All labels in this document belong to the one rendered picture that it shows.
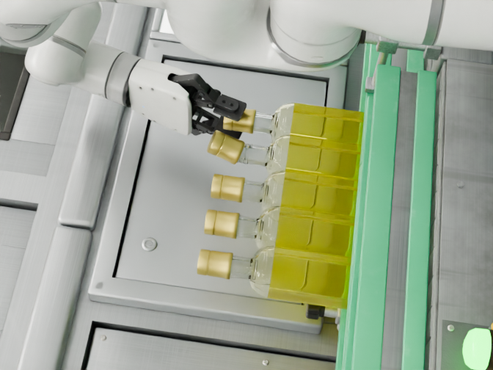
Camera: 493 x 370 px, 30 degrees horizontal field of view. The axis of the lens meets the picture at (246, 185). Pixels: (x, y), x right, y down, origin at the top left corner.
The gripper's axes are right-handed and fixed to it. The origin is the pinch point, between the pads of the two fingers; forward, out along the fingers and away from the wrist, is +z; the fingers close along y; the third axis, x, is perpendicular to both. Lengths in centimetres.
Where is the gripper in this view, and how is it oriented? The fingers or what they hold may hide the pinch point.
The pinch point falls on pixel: (230, 119)
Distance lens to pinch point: 133.6
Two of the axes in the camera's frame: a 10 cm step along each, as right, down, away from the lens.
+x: 3.9, -8.0, 4.6
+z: 9.2, 3.6, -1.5
